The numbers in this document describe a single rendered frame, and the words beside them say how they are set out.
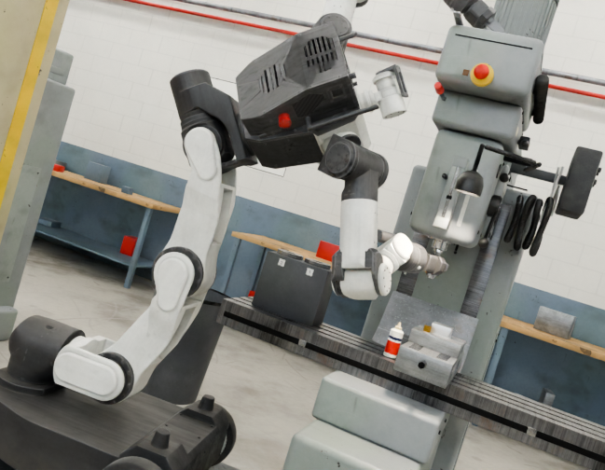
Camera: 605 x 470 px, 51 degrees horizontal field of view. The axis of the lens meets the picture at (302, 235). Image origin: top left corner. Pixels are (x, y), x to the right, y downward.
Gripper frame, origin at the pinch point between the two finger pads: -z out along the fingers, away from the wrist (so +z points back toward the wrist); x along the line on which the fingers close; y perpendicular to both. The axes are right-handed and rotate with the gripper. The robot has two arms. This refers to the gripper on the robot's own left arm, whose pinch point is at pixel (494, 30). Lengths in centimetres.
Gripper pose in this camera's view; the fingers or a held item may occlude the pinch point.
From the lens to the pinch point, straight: 207.5
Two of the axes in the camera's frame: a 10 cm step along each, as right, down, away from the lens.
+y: 7.3, -6.8, -0.9
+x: -1.1, 0.1, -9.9
